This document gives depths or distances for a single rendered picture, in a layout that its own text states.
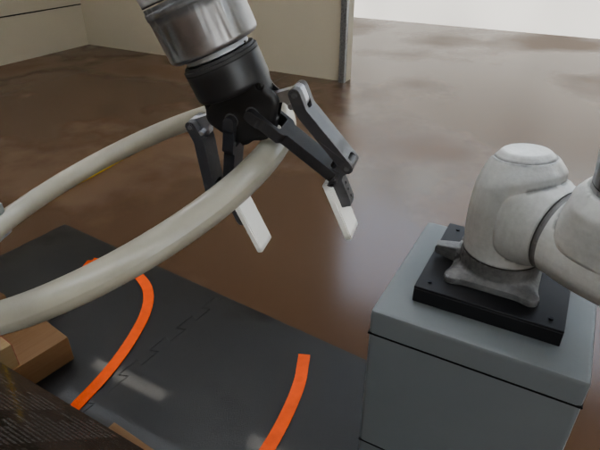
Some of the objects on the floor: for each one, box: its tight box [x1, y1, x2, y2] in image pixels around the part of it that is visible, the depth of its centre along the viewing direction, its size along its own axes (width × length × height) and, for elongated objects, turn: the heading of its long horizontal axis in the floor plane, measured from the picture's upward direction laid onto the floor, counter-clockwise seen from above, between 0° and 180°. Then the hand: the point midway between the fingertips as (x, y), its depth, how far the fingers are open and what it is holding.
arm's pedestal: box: [358, 222, 597, 450], centre depth 131 cm, size 50×50×80 cm
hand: (300, 225), depth 58 cm, fingers open, 11 cm apart
